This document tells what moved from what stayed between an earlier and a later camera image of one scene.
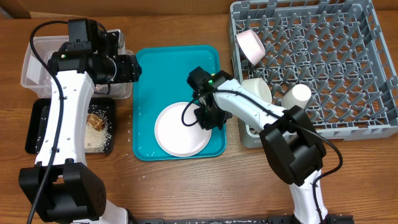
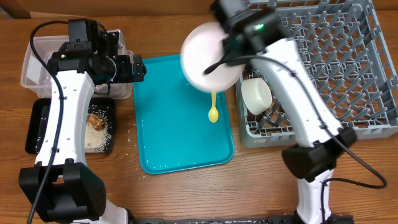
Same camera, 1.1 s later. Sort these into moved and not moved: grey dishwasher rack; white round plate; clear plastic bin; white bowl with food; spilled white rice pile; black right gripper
Moved: white round plate; black right gripper
Not moved: grey dishwasher rack; spilled white rice pile; white bowl with food; clear plastic bin
